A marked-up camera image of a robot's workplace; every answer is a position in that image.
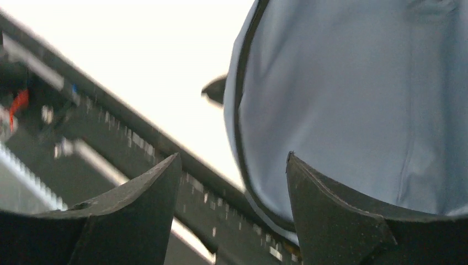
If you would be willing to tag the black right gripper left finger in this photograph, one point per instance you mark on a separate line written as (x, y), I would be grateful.
(129, 224)

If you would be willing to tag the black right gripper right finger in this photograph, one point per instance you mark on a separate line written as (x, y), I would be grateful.
(339, 225)

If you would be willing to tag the blue student backpack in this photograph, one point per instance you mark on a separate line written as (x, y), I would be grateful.
(372, 94)

